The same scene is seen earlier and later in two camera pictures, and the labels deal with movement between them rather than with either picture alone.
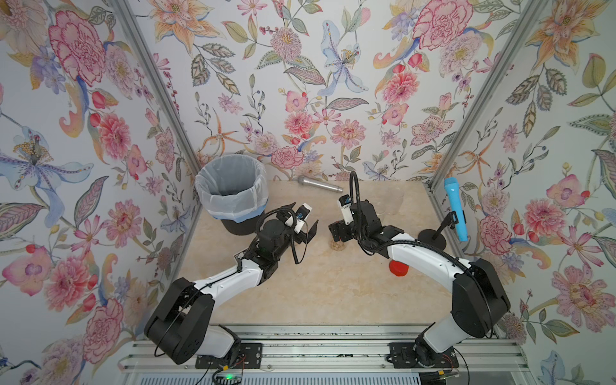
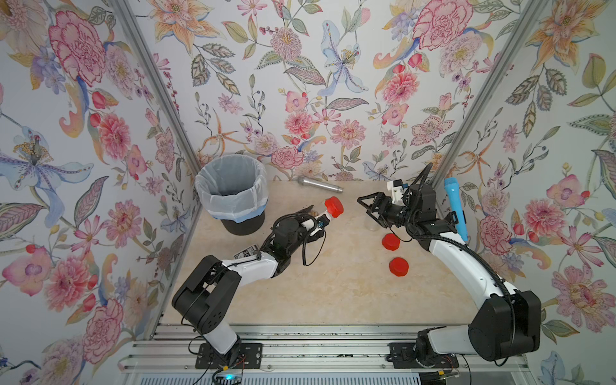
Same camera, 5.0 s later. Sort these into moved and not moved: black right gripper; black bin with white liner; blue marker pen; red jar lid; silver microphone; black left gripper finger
Moved: black left gripper finger; black right gripper
Not moved: blue marker pen; black bin with white liner; silver microphone; red jar lid
